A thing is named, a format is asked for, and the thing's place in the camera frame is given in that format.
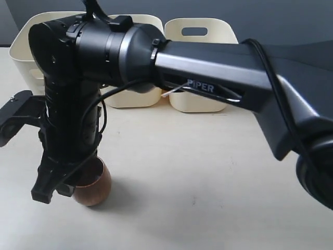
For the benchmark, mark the cream middle plastic bin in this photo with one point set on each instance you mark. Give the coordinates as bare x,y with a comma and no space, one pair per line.
129,99

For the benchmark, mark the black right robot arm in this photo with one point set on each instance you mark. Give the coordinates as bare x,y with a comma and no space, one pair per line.
288,88

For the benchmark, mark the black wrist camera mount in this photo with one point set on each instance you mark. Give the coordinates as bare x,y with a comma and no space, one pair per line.
22,108

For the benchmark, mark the cream plastic bin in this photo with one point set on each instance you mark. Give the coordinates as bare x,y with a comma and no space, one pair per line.
21,55
218,31
129,99

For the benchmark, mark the brown wooden cup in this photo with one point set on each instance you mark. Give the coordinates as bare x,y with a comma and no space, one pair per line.
94,185

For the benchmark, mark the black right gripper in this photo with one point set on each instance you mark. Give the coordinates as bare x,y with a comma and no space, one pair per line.
69,136

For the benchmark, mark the cream left plastic bin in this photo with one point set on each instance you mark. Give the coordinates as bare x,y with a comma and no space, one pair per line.
21,55

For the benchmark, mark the cream right plastic bin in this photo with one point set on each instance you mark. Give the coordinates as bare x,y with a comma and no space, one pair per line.
218,31

